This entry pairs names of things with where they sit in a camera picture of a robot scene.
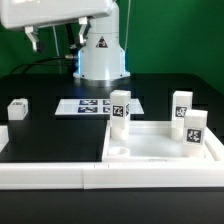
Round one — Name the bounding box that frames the white U-shaped obstacle fence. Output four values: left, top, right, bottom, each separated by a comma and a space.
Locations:
0, 124, 224, 191

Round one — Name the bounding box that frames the white marker base plate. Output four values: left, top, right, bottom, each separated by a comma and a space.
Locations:
54, 98, 145, 116

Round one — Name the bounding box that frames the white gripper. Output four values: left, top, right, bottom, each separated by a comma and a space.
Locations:
0, 0, 113, 52

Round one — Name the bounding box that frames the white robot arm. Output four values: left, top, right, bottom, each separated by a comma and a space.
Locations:
0, 0, 130, 87

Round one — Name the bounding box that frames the white square table top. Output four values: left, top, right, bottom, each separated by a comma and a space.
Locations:
102, 121, 224, 162

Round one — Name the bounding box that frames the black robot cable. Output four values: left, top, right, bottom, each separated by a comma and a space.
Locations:
9, 23, 80, 76

